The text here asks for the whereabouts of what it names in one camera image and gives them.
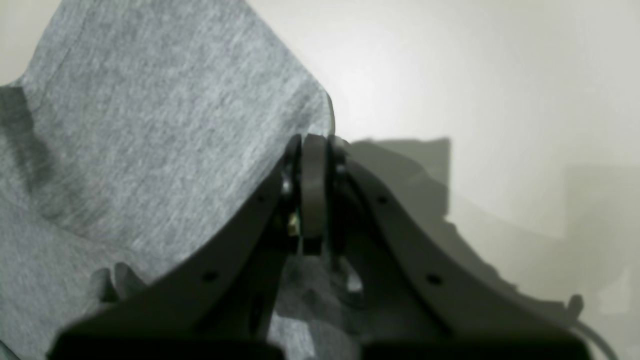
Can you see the viewer-right right gripper right finger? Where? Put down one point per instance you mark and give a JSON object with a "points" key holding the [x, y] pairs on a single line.
{"points": [[420, 303]]}

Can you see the viewer-right right gripper left finger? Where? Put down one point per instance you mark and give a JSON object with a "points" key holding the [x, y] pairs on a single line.
{"points": [[217, 305]]}

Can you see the grey T-shirt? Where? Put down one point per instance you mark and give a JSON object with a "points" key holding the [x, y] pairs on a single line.
{"points": [[137, 130]]}

